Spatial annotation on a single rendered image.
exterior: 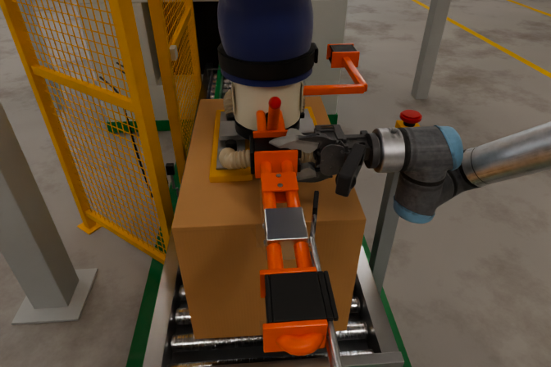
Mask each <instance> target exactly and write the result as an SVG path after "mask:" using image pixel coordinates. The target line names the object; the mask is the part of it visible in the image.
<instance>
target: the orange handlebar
mask: <svg viewBox="0 0 551 367"><path fill-rule="evenodd" d="M342 63H343V65H344V67H345V69H346V71H347V72H348V73H349V75H350V77H351V78H352V80H353V82H354V83H355V84H332V85H307V86H304V90H303V96H304V95H329V94H354V93H364V92H366V91H367V83H366V81H365V80H364V78H363V77H362V76H361V74H360V73H359V71H358V70H357V68H356V67H355V65H354V64H353V63H352V61H351V60H350V58H349V57H343V58H342ZM256 117H257V131H263V130H267V127H266V115H265V112H264V111H260V110H259V111H257V113H256ZM284 129H285V123H284V119H283V115H282V111H281V110H280V116H279V122H278V128H277V130H284ZM281 169H282V173H272V168H271V163H270V162H269V161H264V162H262V163H261V164H260V170H261V181H262V204H263V211H264V209H269V208H276V203H287V207H301V205H300V201H299V196H298V181H297V177H296V173H295V172H294V168H293V164H292V162H291V161H283V162H282V163H281ZM266 253H267V264H268V269H269V270H274V269H283V268H284V265H283V257H282V251H281V246H280V244H279V243H271V244H269V245H268V246H267V247H266ZM294 254H295V259H296V265H297V268H301V267H312V259H311V255H310V251H309V246H308V243H306V242H297V243H295V244H294ZM324 338H325V336H324V335H323V334H322V333H309V334H304V335H283V336H280V337H278V338H277V339H276V340H275V341H276V343H277V344H278V346H279V347H280V348H281V350H282V351H285V352H287V353H289V354H290V355H295V356H305V355H308V354H312V353H313V352H314V351H316V350H317V349H318V348H319V347H320V346H321V344H322V342H323V340H324Z"/></svg>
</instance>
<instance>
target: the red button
mask: <svg viewBox="0 0 551 367"><path fill-rule="evenodd" d="M421 118H422V115H421V114H420V113H419V112H418V111H414V110H405V111H402V112H401V113H400V119H401V120H402V121H403V124H404V125H405V126H407V127H413V126H415V124H416V123H418V122H420V121H421Z"/></svg>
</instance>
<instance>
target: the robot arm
mask: <svg viewBox="0 0 551 367"><path fill-rule="evenodd" d="M269 144H270V145H272V146H274V147H277V148H279V149H281V148H288V149H290V150H294V149H298V150H302V151H303V152H305V153H312V152H313V156H314V160H316V163H314V162H306V163H301V162H300V163H301V171H300V172H297V176H296V177H297V181H298V182H306V183H315V182H320V181H322V180H325V179H328V178H333V176H332V175H335V174H337V175H336V178H335V182H336V190H335V193H336V194H338V195H340V196H344V197H348V195H349V194H350V191H351V189H352V188H353V187H354V186H355V184H356V178H357V176H358V173H359V171H360V169H361V168H362V164H363V161H364V163H365V166H366V167H367V168H368V169H370V168H373V169H374V171H375V172H377V173H391V172H400V173H399V177H398V184H397V188H396V192H395V195H394V204H393V206H394V210H395V212H396V213H397V214H398V215H399V216H400V217H401V218H403V219H404V220H406V221H409V222H412V223H416V224H424V223H428V222H430V221H431V220H432V219H433V217H434V216H435V210H436V208H437V207H438V206H440V205H442V204H444V203H445V202H447V201H448V200H450V199H452V198H453V197H455V196H457V195H458V194H459V193H462V192H465V191H467V190H471V189H475V188H481V187H484V186H486V185H488V184H494V183H497V182H501V181H504V180H508V179H515V178H518V177H522V176H525V175H529V174H535V173H539V172H542V171H546V170H551V121H550V122H548V123H545V124H542V125H538V126H536V127H533V128H530V129H526V130H523V131H521V132H519V133H516V134H512V135H509V136H507V137H504V138H500V139H497V140H495V141H493V142H490V143H486V144H483V145H480V146H478V147H471V148H468V149H466V150H463V145H462V140H461V138H460V136H459V134H458V132H457V131H456V130H455V129H454V128H452V127H450V126H438V125H434V126H423V127H401V128H395V127H393V128H378V129H374V130H373V131H372V133H368V132H367V130H361V131H360V134H344V132H343V130H342V129H341V126H340V125H315V129H314V134H310V135H308V136H306V135H303V134H301V133H300V132H299V131H298V130H297V129H294V128H290V129H288V131H287V134H286V136H283V137H278V138H274V139H272V140H271V141H269ZM315 165H316V167H315Z"/></svg>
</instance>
